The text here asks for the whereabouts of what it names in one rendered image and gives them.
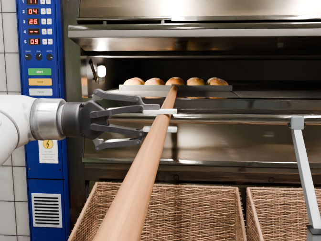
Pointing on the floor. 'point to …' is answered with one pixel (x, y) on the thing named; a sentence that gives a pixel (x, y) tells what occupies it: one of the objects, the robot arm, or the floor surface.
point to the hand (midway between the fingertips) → (160, 120)
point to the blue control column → (45, 184)
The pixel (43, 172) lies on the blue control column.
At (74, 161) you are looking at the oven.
